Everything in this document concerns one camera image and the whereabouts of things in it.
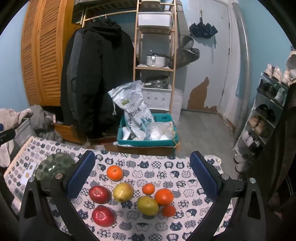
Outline printed rice bag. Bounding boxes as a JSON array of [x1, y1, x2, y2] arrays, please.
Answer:
[[108, 81, 156, 141]]

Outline grey hoodie on chair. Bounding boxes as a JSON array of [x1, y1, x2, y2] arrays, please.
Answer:
[[10, 118, 37, 158]]

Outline white storage box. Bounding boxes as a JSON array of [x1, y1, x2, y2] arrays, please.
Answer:
[[137, 11, 173, 29]]

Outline cat print tablecloth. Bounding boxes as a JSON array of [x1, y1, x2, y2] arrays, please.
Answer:
[[3, 137, 234, 241]]

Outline beige clothes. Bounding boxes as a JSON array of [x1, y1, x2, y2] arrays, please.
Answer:
[[0, 108, 33, 167]]

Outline wooden drawer box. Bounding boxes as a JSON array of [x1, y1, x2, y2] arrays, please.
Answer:
[[54, 123, 86, 145]]

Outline silver pipe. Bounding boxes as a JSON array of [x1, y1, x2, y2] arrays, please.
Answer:
[[231, 2, 252, 139]]

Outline clear plastic bag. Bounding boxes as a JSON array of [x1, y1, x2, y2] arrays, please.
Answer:
[[144, 122, 176, 141]]

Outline red apple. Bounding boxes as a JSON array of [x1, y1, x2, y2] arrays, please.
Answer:
[[92, 205, 115, 227], [89, 185, 111, 204]]

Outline large orange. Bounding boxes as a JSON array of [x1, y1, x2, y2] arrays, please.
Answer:
[[107, 165, 124, 181], [154, 188, 174, 207]]

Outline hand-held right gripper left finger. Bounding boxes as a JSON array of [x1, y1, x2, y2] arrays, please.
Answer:
[[18, 150, 102, 241]]

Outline grey clothes pile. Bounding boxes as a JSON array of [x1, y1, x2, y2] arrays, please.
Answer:
[[29, 105, 64, 142]]

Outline white perforated crate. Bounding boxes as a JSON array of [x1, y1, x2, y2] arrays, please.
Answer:
[[142, 85, 173, 110]]

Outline yellow green pear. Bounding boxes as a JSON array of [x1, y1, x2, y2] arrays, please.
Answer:
[[113, 182, 134, 203], [137, 196, 159, 217]]

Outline dark blue folded umbrella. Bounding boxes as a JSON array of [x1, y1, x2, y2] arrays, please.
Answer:
[[189, 22, 218, 48]]

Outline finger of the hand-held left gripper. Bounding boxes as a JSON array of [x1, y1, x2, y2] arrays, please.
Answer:
[[0, 123, 16, 145]]

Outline shoe rack with shoes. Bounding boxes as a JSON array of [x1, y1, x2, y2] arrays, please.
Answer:
[[233, 64, 296, 173]]

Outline cardboard box with red contents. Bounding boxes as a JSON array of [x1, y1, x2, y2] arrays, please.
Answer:
[[87, 136, 118, 146]]

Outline small orange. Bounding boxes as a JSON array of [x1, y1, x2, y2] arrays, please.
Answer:
[[142, 183, 155, 195], [162, 205, 176, 217]]

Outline black hanging coat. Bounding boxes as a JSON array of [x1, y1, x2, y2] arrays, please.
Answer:
[[60, 19, 135, 139]]

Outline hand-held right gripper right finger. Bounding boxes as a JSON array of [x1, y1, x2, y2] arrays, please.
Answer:
[[188, 151, 269, 241]]

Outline blue grey door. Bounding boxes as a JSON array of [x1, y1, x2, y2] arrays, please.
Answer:
[[187, 0, 234, 114]]

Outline steel steamer pot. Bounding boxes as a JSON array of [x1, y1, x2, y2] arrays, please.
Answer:
[[144, 75, 169, 88]]

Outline wooden shelf rack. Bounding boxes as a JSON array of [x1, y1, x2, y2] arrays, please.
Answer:
[[133, 0, 178, 114]]

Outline grey hanging bag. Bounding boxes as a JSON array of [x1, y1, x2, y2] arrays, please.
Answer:
[[178, 36, 200, 67]]

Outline green patterned glass plate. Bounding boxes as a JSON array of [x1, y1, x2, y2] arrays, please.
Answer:
[[35, 152, 75, 180]]

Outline white shoe rack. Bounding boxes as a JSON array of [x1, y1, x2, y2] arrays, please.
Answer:
[[232, 73, 289, 158]]

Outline teal plastic basket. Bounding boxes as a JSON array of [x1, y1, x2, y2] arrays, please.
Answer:
[[117, 113, 180, 147]]

